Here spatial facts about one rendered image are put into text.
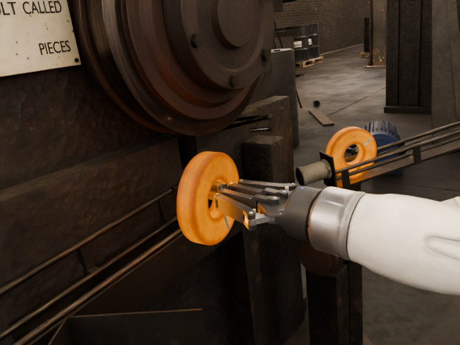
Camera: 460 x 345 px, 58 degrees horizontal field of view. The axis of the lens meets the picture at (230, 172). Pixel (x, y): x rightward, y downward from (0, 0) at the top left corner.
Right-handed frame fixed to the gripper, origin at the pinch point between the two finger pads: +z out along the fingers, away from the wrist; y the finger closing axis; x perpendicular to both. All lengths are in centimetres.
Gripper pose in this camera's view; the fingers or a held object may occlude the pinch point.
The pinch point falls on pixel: (209, 188)
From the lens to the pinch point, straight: 69.0
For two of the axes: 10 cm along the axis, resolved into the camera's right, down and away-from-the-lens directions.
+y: 6.2, -3.2, 7.2
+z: -7.8, -1.7, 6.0
